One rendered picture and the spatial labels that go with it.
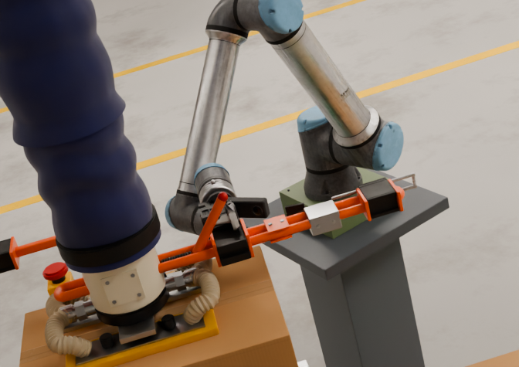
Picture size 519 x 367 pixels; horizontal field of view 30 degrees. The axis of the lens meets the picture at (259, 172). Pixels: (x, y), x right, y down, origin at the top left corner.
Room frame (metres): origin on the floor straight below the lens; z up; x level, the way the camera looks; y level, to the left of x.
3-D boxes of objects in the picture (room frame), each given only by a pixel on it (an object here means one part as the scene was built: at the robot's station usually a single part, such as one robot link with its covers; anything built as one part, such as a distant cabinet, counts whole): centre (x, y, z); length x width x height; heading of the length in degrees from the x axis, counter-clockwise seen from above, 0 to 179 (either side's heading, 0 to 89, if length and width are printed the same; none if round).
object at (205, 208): (2.04, 0.12, 1.21); 0.12 x 0.09 x 0.08; 4
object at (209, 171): (2.21, 0.12, 1.21); 0.12 x 0.09 x 0.10; 4
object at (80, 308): (1.89, 0.35, 1.15); 0.34 x 0.25 x 0.06; 94
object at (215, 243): (1.91, 0.10, 1.21); 0.10 x 0.08 x 0.06; 4
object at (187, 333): (1.79, 0.35, 1.11); 0.34 x 0.10 x 0.05; 94
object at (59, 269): (2.34, 0.61, 1.02); 0.07 x 0.07 x 0.04
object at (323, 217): (1.92, -0.11, 1.21); 0.07 x 0.07 x 0.04; 4
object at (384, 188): (1.92, -0.25, 1.21); 0.08 x 0.07 x 0.05; 94
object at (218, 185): (2.13, 0.11, 1.22); 0.09 x 0.05 x 0.10; 94
